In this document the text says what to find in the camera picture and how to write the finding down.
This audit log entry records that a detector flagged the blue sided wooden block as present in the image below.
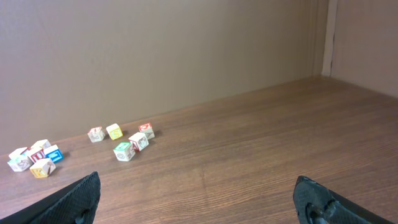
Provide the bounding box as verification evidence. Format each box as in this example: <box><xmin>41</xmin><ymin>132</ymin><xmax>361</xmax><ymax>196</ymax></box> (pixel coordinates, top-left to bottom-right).
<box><xmin>44</xmin><ymin>144</ymin><xmax>64</xmax><ymax>163</ymax></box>

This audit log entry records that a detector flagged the green Z block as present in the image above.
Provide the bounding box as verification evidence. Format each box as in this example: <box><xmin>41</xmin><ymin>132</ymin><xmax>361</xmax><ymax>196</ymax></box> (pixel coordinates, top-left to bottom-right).
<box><xmin>113</xmin><ymin>142</ymin><xmax>136</xmax><ymax>162</ymax></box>

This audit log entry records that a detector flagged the green A letter block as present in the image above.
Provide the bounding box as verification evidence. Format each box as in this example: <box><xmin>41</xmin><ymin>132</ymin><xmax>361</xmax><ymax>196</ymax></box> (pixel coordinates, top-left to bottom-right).
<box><xmin>7</xmin><ymin>155</ymin><xmax>33</xmax><ymax>172</ymax></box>

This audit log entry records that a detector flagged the yellow sided picture block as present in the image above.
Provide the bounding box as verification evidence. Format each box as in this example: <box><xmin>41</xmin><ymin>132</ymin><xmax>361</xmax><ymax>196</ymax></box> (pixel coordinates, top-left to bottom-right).
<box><xmin>29</xmin><ymin>158</ymin><xmax>56</xmax><ymax>179</ymax></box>

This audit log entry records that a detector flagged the red sided wooden block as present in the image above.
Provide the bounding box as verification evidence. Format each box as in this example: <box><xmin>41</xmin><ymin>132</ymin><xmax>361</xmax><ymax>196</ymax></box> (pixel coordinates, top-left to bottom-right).
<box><xmin>26</xmin><ymin>147</ymin><xmax>46</xmax><ymax>163</ymax></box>

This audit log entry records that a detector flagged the red A sided block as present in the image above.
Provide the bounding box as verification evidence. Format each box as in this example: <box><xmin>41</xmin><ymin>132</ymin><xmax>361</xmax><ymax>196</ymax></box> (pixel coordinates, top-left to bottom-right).
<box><xmin>128</xmin><ymin>132</ymin><xmax>149</xmax><ymax>151</ymax></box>

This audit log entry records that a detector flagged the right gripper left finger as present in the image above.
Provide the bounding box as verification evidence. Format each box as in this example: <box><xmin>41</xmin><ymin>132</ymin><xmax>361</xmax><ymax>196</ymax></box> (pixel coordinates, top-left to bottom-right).
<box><xmin>1</xmin><ymin>171</ymin><xmax>101</xmax><ymax>224</ymax></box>

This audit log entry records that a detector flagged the red A letter block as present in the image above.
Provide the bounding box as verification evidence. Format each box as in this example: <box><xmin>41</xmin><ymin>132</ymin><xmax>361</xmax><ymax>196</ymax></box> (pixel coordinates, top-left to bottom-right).
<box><xmin>87</xmin><ymin>126</ymin><xmax>105</xmax><ymax>142</ymax></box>

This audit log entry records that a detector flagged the wooden block yellow sided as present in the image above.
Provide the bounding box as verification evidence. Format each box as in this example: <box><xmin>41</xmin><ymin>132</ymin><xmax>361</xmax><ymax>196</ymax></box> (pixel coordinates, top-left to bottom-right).
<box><xmin>30</xmin><ymin>139</ymin><xmax>51</xmax><ymax>149</ymax></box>

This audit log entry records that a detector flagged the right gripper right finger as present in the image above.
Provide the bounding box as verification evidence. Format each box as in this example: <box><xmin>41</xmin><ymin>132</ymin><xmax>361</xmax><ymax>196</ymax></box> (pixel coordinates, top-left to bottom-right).
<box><xmin>293</xmin><ymin>175</ymin><xmax>392</xmax><ymax>224</ymax></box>

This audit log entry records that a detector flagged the yellow S wooden block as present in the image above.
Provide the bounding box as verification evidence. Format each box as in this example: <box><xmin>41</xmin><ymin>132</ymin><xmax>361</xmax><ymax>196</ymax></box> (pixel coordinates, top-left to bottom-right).
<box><xmin>106</xmin><ymin>123</ymin><xmax>123</xmax><ymax>140</ymax></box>

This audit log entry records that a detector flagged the red O letter block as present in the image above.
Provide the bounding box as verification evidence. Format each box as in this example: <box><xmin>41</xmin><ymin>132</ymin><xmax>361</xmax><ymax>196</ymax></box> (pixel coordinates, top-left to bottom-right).
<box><xmin>139</xmin><ymin>123</ymin><xmax>155</xmax><ymax>139</ymax></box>

